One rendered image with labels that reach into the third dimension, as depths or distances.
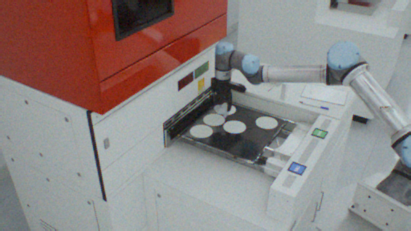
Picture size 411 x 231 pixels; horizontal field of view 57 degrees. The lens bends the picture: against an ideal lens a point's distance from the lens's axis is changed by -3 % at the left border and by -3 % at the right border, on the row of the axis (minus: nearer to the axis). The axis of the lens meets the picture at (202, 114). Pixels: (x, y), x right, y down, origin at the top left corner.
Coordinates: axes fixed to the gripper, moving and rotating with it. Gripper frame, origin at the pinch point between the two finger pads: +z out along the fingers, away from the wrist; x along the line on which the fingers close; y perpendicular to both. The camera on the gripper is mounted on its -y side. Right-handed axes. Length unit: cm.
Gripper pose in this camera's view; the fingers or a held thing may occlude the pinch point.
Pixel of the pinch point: (225, 114)
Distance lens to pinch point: 181.9
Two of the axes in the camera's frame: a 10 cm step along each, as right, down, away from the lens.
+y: -9.3, 2.0, -3.1
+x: 3.7, 5.0, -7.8
